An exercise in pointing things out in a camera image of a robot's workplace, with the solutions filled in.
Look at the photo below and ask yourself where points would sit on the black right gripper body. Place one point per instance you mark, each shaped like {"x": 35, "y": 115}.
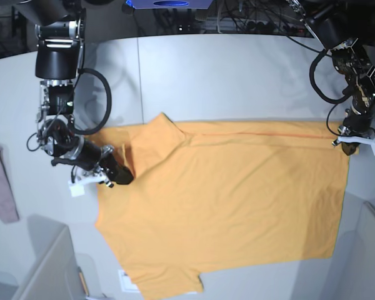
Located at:
{"x": 84, "y": 154}

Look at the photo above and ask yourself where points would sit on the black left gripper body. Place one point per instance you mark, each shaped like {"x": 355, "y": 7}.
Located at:
{"x": 360, "y": 125}

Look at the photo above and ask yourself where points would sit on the orange yellow T-shirt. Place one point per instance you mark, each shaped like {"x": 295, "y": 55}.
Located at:
{"x": 208, "y": 196}

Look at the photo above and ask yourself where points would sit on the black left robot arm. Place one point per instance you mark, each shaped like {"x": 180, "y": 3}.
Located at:
{"x": 345, "y": 28}

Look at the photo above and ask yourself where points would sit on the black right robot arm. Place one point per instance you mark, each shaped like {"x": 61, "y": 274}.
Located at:
{"x": 60, "y": 31}

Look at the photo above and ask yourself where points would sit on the orange pencil in bin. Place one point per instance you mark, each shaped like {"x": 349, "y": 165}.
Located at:
{"x": 83, "y": 281}

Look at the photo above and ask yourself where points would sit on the white paper label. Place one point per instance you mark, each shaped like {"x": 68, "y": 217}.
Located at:
{"x": 127, "y": 286}

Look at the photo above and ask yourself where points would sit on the grey left bin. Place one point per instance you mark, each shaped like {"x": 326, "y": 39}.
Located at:
{"x": 55, "y": 274}

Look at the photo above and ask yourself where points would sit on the purple box with blue oval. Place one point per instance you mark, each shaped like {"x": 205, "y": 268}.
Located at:
{"x": 178, "y": 4}

